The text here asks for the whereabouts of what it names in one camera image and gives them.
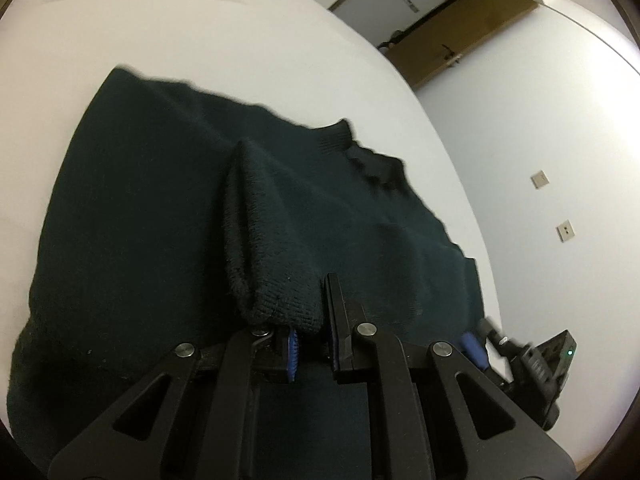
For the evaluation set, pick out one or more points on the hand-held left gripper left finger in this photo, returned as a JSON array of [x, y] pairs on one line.
[[292, 355]]

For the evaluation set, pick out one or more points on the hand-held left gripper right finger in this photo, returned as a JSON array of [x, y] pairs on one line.
[[345, 340]]

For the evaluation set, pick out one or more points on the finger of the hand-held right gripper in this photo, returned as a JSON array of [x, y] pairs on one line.
[[475, 351], [492, 332]]

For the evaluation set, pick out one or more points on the dark green knit sweater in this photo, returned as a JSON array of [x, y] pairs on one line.
[[150, 210]]

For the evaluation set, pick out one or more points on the dark item by doorway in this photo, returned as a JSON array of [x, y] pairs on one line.
[[392, 39]]

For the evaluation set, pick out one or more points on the brown wooden door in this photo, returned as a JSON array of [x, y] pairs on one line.
[[465, 25]]

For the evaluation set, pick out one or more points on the bed with white sheet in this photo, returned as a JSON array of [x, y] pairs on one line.
[[225, 35]]

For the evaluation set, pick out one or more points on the beige wall socket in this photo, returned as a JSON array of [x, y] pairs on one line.
[[565, 230]]

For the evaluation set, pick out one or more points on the beige wall switch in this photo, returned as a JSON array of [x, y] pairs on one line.
[[539, 180]]

